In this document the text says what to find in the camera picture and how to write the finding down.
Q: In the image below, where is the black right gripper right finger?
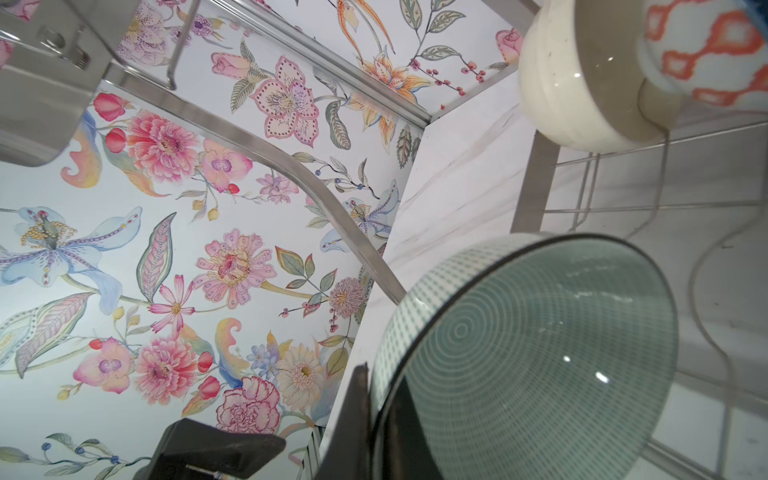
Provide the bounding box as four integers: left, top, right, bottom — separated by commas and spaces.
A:
314, 364, 371, 480

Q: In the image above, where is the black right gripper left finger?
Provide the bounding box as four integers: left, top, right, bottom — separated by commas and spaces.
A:
134, 419, 286, 479

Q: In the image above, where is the pale green bowl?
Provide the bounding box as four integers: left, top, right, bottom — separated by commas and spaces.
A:
370, 234, 678, 479

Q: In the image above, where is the stainless steel dish rack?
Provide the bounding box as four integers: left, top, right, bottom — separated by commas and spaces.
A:
0, 0, 768, 480

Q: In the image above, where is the cream white bowl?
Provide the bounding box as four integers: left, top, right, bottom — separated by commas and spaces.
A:
518, 1, 681, 154

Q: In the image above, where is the blue geometric red bowl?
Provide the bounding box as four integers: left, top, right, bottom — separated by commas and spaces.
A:
636, 1, 767, 113

